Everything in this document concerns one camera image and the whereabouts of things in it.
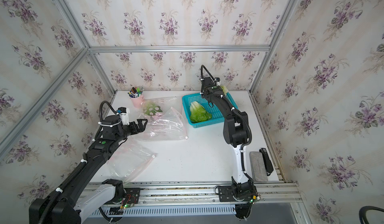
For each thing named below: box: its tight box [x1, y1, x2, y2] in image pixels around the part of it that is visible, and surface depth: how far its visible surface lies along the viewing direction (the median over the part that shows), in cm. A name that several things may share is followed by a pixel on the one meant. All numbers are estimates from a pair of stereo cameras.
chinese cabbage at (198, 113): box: [189, 101, 212, 123], surface depth 100 cm
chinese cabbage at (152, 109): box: [143, 103, 163, 116], surface depth 97 cm
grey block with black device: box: [249, 148, 274, 183], surface depth 81 cm
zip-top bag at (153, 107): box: [141, 96, 183, 121], surface depth 103 cm
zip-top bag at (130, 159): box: [107, 136, 157, 183], surface depth 86 cm
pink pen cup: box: [129, 95, 145, 108], surface depth 107 cm
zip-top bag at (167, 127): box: [132, 107, 189, 142], surface depth 95 cm
